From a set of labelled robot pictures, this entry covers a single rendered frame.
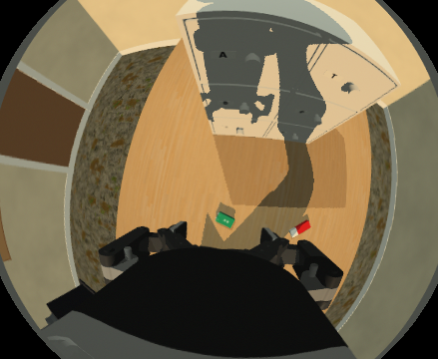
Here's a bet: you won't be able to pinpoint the white chest of drawers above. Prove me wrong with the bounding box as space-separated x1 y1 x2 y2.
176 0 401 144

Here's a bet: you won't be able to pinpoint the green nine-volt battery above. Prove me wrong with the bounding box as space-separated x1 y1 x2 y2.
216 211 234 228

